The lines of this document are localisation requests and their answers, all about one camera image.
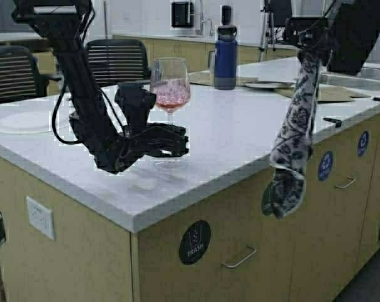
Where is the far blue recycling sticker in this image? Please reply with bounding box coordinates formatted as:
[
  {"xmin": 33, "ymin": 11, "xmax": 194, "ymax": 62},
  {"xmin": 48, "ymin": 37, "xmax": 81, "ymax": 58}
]
[{"xmin": 357, "ymin": 130, "xmax": 370, "ymax": 157}]

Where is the blue insulated water bottle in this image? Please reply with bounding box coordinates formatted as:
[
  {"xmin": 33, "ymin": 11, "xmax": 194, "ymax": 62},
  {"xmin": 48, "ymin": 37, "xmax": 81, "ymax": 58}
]
[{"xmin": 214, "ymin": 25, "xmax": 237, "ymax": 90}]

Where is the white island side outlet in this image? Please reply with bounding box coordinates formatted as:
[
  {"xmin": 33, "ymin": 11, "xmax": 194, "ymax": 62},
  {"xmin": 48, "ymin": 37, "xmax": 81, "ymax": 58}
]
[{"xmin": 25, "ymin": 196, "xmax": 55, "ymax": 241}]

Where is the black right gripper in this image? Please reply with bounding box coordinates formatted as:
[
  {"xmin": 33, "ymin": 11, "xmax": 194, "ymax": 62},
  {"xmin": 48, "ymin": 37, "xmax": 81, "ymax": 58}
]
[{"xmin": 299, "ymin": 30, "xmax": 333, "ymax": 67}]

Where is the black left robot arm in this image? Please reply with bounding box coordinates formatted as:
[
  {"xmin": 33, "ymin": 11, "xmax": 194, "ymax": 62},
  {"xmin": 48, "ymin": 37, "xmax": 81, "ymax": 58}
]
[{"xmin": 12, "ymin": 1, "xmax": 189, "ymax": 174}]

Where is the black wall soap dispenser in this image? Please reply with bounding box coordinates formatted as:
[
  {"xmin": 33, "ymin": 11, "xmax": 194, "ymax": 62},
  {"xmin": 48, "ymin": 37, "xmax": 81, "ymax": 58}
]
[{"xmin": 221, "ymin": 5, "xmax": 232, "ymax": 26}]

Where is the near blue recycling sticker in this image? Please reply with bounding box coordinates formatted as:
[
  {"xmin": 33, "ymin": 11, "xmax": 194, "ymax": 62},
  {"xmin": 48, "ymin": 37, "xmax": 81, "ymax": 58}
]
[{"xmin": 318, "ymin": 151, "xmax": 333, "ymax": 182}]

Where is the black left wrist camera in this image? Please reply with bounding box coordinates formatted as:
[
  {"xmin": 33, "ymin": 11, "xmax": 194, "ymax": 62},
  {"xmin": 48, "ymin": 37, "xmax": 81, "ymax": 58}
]
[{"xmin": 115, "ymin": 82, "xmax": 156, "ymax": 133}]

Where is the right black mesh chair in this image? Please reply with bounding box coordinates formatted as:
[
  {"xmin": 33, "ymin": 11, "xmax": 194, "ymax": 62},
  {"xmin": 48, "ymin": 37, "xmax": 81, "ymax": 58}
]
[{"xmin": 86, "ymin": 39, "xmax": 150, "ymax": 87}]

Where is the white plate on island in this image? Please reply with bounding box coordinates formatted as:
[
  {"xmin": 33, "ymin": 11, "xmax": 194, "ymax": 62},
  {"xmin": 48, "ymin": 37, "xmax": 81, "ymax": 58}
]
[{"xmin": 0, "ymin": 110, "xmax": 74, "ymax": 135}]

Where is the near black counter clip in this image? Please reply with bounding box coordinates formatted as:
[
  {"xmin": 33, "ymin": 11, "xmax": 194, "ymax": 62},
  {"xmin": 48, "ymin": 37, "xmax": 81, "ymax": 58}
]
[{"xmin": 323, "ymin": 117, "xmax": 342, "ymax": 128}]

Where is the island stainless double sink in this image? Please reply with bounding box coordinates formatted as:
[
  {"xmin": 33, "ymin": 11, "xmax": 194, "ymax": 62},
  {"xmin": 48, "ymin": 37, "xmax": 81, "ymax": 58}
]
[{"xmin": 320, "ymin": 69, "xmax": 380, "ymax": 91}]

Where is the trash drawer metal handle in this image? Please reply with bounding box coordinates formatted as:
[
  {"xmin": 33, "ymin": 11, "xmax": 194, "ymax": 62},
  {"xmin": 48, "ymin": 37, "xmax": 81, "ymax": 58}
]
[{"xmin": 221, "ymin": 245, "xmax": 257, "ymax": 269}]

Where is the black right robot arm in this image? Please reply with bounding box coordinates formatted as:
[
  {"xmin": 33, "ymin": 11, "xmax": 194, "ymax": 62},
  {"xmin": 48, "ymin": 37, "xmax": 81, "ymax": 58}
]
[{"xmin": 298, "ymin": 1, "xmax": 380, "ymax": 76}]

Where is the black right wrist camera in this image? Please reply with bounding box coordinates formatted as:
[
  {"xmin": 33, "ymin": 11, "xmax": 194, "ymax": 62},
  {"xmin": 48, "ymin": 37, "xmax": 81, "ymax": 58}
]
[{"xmin": 282, "ymin": 16, "xmax": 328, "ymax": 50}]

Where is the chrome spring kitchen faucet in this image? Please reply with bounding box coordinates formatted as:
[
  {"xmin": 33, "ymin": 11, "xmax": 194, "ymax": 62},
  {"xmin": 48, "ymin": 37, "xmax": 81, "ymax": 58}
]
[{"xmin": 195, "ymin": 0, "xmax": 214, "ymax": 36}]

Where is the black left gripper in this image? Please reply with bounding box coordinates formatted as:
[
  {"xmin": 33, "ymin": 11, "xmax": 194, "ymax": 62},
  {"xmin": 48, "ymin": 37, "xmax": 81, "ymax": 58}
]
[{"xmin": 89, "ymin": 123, "xmax": 189, "ymax": 173}]

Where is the blue recycling sticker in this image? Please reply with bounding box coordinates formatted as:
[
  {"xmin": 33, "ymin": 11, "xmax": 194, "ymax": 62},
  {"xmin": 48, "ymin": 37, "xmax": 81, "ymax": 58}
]
[
  {"xmin": 318, "ymin": 151, "xmax": 333, "ymax": 182},
  {"xmin": 357, "ymin": 130, "xmax": 370, "ymax": 157}
]

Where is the black trash sticker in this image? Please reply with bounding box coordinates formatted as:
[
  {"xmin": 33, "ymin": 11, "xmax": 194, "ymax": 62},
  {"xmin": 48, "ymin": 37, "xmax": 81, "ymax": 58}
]
[{"xmin": 179, "ymin": 220, "xmax": 211, "ymax": 266}]

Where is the black paper towel dispenser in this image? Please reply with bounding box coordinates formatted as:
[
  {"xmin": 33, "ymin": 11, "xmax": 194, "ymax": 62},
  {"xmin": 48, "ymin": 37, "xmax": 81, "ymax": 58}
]
[{"xmin": 170, "ymin": 1, "xmax": 194, "ymax": 28}]

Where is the black mesh chair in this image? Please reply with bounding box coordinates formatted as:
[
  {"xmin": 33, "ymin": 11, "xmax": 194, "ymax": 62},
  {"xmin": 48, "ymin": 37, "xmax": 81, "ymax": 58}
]
[
  {"xmin": 0, "ymin": 45, "xmax": 49, "ymax": 104},
  {"xmin": 86, "ymin": 39, "xmax": 150, "ymax": 87}
]

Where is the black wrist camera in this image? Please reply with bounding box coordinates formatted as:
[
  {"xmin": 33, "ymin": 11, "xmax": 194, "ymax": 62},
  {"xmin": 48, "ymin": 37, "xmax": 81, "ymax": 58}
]
[
  {"xmin": 115, "ymin": 82, "xmax": 156, "ymax": 133},
  {"xmin": 282, "ymin": 16, "xmax": 328, "ymax": 50}
]

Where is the grey floral patterned cloth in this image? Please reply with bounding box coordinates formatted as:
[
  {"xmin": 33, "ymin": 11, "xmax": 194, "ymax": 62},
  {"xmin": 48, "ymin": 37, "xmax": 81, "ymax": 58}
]
[{"xmin": 261, "ymin": 50, "xmax": 321, "ymax": 219}]

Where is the left black mesh chair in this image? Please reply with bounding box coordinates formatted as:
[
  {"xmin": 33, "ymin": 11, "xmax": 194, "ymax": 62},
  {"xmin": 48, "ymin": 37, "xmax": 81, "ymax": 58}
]
[{"xmin": 0, "ymin": 45, "xmax": 49, "ymax": 104}]

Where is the wine glass with red liquid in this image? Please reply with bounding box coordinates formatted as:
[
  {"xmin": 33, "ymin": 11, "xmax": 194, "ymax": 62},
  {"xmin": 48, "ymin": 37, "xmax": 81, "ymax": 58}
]
[{"xmin": 150, "ymin": 57, "xmax": 191, "ymax": 169}]

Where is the tan placemat behind bottle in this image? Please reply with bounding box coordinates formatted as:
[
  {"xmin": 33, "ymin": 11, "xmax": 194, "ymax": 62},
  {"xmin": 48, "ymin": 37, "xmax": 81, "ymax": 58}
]
[{"xmin": 189, "ymin": 70, "xmax": 260, "ymax": 87}]

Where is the recycling drawer metal handle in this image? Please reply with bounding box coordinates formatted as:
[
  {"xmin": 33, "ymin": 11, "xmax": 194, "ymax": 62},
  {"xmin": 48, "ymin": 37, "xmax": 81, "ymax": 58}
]
[{"xmin": 334, "ymin": 176, "xmax": 357, "ymax": 190}]

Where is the grey plate on placemat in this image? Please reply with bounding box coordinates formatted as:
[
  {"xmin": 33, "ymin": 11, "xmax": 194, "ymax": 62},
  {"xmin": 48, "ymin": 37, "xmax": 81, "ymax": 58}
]
[{"xmin": 244, "ymin": 81, "xmax": 294, "ymax": 89}]

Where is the black camera tripod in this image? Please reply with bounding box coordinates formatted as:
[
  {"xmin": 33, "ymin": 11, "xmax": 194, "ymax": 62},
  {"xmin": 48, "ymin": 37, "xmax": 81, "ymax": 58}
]
[{"xmin": 258, "ymin": 1, "xmax": 293, "ymax": 62}]

